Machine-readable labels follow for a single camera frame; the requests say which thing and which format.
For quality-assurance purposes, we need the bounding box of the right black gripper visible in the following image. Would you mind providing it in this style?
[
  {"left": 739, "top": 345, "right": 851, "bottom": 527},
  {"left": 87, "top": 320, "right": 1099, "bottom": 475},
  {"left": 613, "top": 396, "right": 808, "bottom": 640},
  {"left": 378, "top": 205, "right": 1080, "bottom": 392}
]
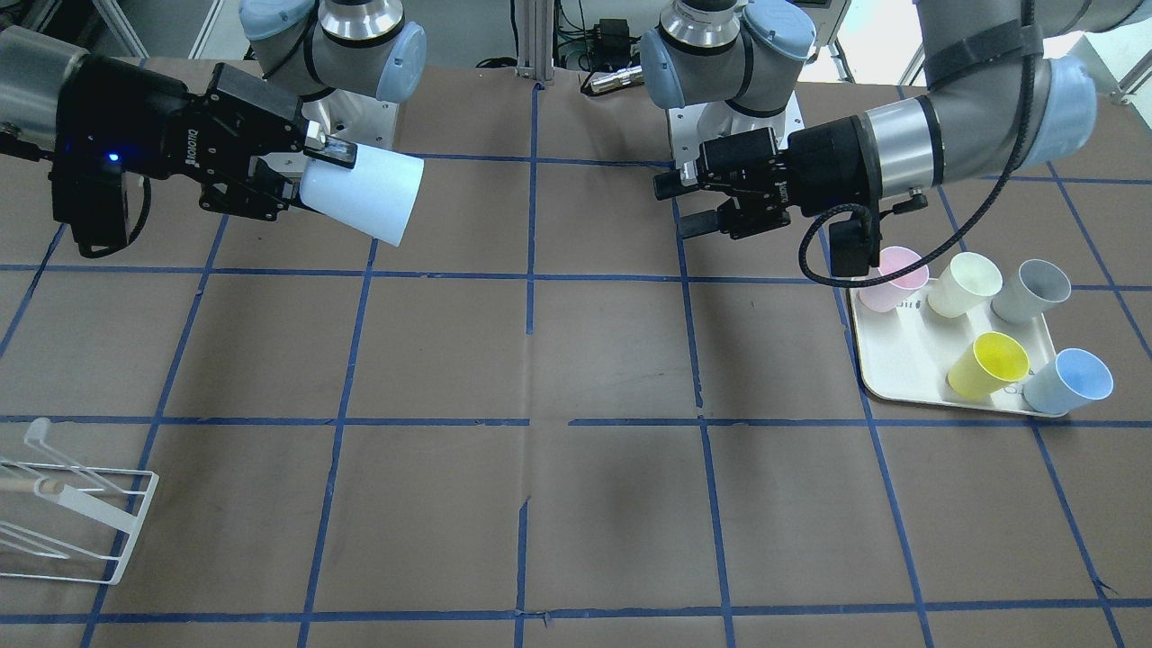
[{"left": 52, "top": 55, "right": 357, "bottom": 221}]

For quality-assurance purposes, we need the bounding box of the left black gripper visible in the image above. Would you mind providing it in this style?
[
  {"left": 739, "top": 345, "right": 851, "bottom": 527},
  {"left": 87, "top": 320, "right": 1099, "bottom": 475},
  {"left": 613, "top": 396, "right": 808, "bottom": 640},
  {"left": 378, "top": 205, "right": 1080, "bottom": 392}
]
[{"left": 653, "top": 116, "right": 879, "bottom": 239}]

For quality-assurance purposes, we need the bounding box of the pale blue cup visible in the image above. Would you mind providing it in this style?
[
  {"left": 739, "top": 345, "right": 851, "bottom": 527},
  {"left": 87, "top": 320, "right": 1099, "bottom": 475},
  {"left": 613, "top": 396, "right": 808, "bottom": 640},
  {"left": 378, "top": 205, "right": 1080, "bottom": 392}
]
[{"left": 300, "top": 144, "right": 425, "bottom": 247}]

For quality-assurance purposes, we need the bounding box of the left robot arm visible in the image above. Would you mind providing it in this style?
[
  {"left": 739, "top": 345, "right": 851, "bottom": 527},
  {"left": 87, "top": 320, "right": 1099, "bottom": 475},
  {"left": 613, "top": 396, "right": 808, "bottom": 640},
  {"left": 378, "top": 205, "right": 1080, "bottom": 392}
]
[{"left": 639, "top": 1, "right": 1149, "bottom": 239}]

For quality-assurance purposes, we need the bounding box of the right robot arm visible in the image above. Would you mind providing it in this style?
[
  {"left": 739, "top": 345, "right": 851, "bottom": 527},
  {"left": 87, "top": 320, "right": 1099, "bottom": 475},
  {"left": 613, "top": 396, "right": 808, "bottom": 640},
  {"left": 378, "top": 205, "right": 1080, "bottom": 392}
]
[{"left": 3, "top": 1, "right": 429, "bottom": 246}]

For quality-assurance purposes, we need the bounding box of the pink cup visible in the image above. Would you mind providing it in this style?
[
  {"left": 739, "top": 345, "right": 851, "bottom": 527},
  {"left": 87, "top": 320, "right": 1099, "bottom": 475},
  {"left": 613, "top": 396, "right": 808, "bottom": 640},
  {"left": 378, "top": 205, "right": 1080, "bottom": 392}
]
[{"left": 856, "top": 246, "right": 931, "bottom": 312}]

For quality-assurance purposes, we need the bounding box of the cream white cup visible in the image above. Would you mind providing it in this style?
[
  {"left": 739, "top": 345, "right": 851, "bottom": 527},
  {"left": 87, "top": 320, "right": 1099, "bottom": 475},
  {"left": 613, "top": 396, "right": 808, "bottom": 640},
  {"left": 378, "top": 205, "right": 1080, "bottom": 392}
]
[{"left": 927, "top": 253, "right": 1005, "bottom": 319}]

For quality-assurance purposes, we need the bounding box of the yellow cup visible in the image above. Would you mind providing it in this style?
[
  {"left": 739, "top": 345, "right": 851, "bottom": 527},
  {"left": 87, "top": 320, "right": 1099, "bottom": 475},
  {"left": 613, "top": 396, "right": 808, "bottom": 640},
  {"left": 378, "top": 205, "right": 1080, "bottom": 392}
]
[{"left": 946, "top": 331, "right": 1031, "bottom": 401}]

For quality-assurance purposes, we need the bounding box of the grey cup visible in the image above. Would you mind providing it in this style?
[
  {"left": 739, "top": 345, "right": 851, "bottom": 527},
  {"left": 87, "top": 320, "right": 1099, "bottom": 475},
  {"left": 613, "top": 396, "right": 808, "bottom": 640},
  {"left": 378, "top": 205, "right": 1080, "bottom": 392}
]
[{"left": 991, "top": 258, "right": 1071, "bottom": 325}]

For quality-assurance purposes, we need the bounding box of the cream plastic tray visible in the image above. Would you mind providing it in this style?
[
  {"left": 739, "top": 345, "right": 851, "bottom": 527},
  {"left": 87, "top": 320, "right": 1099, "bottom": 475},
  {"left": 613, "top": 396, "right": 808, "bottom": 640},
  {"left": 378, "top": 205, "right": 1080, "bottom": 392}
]
[{"left": 849, "top": 282, "right": 1058, "bottom": 415}]

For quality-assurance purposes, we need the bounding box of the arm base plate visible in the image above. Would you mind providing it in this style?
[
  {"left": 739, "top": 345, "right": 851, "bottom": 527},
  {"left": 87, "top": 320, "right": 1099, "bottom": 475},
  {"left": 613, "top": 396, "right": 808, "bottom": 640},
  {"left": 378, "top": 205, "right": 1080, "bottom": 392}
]
[
  {"left": 666, "top": 92, "right": 804, "bottom": 168},
  {"left": 303, "top": 70, "right": 419, "bottom": 150}
]

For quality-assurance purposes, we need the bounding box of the aluminium frame post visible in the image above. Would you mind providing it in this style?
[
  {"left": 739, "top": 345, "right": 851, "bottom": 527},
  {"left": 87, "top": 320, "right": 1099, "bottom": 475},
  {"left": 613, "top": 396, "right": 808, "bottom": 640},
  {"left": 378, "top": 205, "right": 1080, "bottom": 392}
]
[{"left": 513, "top": 0, "right": 556, "bottom": 86}]

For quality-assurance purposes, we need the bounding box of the white wire cup rack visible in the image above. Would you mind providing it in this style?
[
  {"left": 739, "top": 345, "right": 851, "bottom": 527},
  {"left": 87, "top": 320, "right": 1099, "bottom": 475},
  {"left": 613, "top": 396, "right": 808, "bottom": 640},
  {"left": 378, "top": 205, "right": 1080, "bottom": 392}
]
[{"left": 1, "top": 419, "right": 159, "bottom": 586}]

